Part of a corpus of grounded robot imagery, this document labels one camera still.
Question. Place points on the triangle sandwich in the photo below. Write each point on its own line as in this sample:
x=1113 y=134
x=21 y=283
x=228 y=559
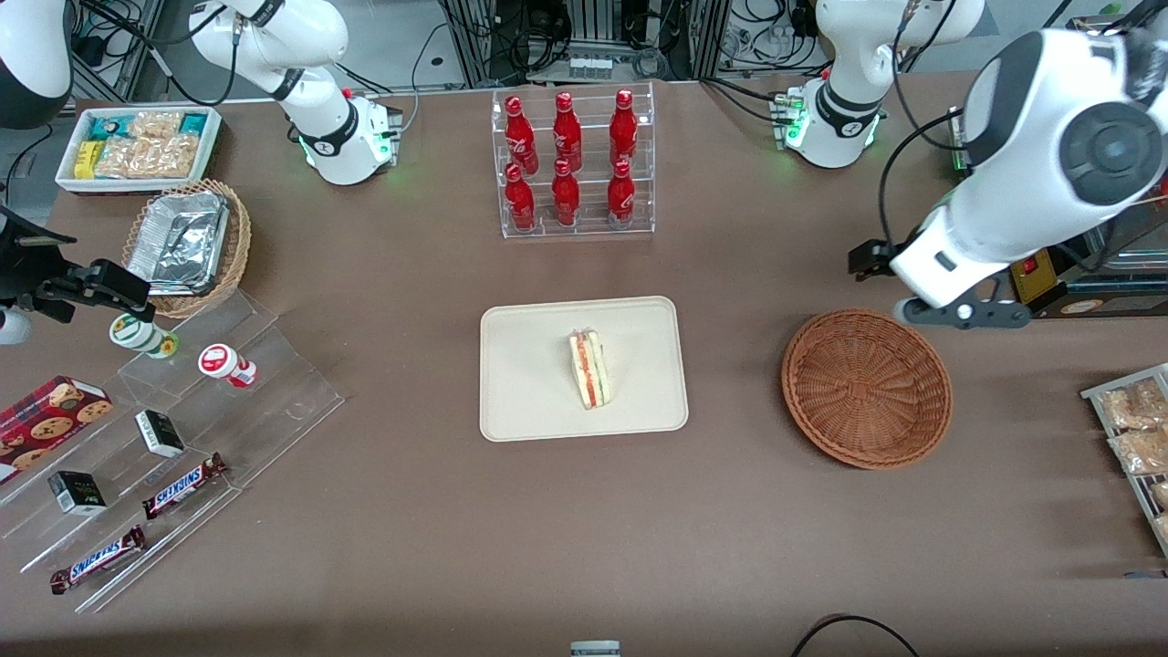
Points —
x=591 y=370

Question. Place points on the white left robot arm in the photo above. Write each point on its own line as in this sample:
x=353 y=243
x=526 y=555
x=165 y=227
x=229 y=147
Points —
x=1022 y=137

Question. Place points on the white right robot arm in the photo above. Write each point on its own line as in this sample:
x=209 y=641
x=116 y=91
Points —
x=319 y=137

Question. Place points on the brown wicker basket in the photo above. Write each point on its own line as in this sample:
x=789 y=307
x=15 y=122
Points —
x=867 y=388

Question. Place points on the beige plastic tray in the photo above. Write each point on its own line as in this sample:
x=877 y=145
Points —
x=529 y=370

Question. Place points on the light wicker basket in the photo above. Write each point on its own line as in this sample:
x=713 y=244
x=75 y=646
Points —
x=239 y=242

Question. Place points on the black food warmer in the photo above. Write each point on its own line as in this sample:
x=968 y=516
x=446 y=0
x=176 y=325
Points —
x=1122 y=285

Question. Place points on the clear bag of crackers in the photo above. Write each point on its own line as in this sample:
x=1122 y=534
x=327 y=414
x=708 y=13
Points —
x=1141 y=450
x=1162 y=495
x=1131 y=408

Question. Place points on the red cola bottle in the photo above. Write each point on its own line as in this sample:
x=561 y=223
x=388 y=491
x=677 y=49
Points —
x=623 y=126
x=520 y=199
x=518 y=132
x=565 y=194
x=620 y=193
x=567 y=130

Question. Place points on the clear acrylic bottle rack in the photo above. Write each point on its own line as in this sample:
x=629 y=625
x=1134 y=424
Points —
x=589 y=224

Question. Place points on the grey power strip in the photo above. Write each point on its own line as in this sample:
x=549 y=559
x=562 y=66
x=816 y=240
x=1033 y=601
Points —
x=591 y=68

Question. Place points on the grey white device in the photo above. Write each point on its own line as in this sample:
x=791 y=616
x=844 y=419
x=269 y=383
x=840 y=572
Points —
x=595 y=649

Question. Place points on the clear acrylic stepped display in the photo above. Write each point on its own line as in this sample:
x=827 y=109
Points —
x=274 y=401

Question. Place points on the red cap yogurt bottle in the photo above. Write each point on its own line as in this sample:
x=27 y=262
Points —
x=222 y=362

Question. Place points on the white plastic snack bin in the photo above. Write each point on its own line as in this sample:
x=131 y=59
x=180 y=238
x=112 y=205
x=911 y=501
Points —
x=212 y=146

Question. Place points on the teal snack packet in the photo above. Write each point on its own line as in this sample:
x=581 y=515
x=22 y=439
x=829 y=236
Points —
x=108 y=128
x=193 y=122

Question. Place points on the aluminium foil container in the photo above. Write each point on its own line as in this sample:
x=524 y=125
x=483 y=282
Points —
x=178 y=242

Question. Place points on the snickers chocolate bar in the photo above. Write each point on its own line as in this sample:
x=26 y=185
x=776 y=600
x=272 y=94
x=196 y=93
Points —
x=182 y=486
x=96 y=559

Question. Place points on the clear bag of nuts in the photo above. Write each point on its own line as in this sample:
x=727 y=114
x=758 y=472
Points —
x=157 y=123
x=151 y=160

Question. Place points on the small black box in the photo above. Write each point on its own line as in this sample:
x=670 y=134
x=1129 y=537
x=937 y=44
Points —
x=76 y=493
x=160 y=433

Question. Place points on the green cap yogurt bottle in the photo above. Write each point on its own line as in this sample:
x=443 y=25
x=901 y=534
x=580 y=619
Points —
x=141 y=335

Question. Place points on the yellow snack packet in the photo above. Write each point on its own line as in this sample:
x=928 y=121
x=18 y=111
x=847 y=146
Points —
x=87 y=159

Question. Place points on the red cookie box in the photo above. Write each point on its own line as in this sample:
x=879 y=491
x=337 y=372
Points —
x=50 y=422

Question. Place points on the aluminium frame rack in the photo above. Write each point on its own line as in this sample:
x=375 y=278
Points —
x=593 y=27

